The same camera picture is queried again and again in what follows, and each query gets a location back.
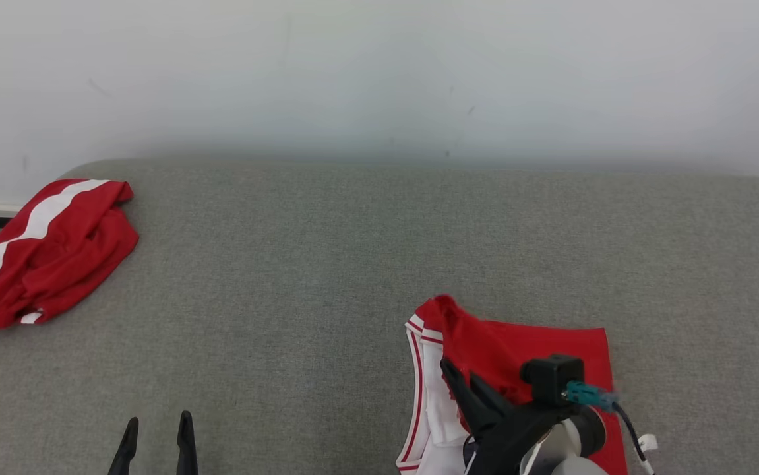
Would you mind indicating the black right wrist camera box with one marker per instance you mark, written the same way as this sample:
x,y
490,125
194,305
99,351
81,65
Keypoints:
x,y
550,379

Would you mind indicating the grey fabric sofa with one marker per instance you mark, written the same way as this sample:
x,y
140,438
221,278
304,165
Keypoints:
x,y
300,297

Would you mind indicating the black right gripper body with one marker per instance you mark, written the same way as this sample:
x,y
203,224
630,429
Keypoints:
x,y
504,435

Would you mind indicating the red shorts with white stripe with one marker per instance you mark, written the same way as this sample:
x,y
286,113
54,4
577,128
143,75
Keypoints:
x,y
56,264

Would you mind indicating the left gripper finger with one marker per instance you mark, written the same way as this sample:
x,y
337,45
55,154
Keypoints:
x,y
125,452
187,448

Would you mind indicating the red jersey with white sleeves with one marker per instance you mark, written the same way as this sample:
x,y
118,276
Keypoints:
x,y
504,349

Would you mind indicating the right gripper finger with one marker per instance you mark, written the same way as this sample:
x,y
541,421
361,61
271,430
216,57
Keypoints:
x,y
465,399
491,396

